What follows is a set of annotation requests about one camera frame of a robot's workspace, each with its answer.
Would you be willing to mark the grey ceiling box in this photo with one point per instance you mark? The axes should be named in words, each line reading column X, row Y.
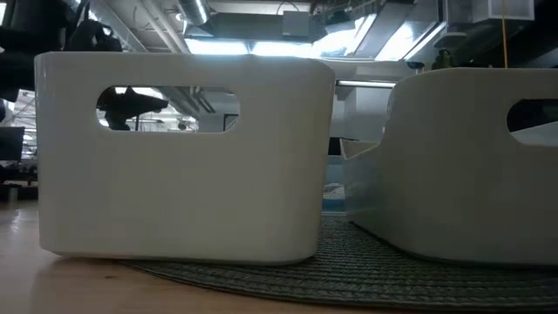
column 296, row 24

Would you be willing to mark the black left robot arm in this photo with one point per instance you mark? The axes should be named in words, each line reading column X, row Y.
column 26, row 39

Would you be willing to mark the blue white wrapped granola bar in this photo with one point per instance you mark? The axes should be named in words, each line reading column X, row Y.
column 335, row 192

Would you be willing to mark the clear plastic container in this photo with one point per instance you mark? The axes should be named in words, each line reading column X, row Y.
column 355, row 146

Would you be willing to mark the silver ventilation duct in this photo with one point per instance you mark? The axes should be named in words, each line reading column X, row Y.
column 194, row 11

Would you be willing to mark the white light tube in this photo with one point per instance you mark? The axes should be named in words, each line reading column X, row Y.
column 366, row 83

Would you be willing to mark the grey woven placemat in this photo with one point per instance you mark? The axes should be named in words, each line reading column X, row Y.
column 370, row 270

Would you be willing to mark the black computer monitor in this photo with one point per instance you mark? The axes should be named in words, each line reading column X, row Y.
column 11, row 144

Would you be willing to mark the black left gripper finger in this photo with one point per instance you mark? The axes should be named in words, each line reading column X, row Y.
column 126, row 104

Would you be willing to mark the black ceiling camera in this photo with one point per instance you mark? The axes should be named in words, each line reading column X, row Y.
column 415, row 65

